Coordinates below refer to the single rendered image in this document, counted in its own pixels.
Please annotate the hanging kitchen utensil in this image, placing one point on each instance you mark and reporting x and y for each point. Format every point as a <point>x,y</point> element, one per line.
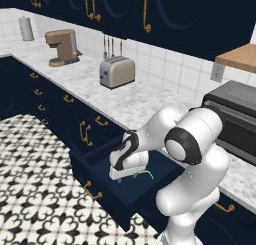
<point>121,46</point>
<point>108,45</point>
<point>104,47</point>
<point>112,46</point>

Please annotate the black toaster oven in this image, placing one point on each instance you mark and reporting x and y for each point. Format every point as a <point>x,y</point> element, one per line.
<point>238,119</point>

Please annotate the open navy drawer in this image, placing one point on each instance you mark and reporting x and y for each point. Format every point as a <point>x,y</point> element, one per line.
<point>100,192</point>

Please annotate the grey wall socket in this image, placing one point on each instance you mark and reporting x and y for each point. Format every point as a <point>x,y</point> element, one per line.
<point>217,72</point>

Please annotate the silver toaster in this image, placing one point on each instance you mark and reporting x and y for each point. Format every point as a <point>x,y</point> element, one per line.
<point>116,72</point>

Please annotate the navy upper cupboard run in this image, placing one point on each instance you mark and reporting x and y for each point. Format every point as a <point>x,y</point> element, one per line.
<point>186,15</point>

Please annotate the grey paper towel roll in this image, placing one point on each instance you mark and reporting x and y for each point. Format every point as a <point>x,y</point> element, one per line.
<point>26,29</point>

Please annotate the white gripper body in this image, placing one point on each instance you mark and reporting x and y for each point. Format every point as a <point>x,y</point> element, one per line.
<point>128,170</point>

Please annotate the wooden shelf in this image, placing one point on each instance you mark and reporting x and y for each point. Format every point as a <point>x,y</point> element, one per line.
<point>238,57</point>

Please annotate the brown coffee machine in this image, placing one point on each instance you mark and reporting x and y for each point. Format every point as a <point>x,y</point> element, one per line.
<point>63,45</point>

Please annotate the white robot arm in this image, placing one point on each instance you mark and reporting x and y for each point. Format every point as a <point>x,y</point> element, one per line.
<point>196,175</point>

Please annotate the navy cupboard run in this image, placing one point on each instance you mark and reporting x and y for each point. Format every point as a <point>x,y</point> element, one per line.
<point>56,112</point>
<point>186,15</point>

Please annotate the navy lower cupboard run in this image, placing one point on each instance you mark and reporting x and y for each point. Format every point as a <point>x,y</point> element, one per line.
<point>56,112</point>

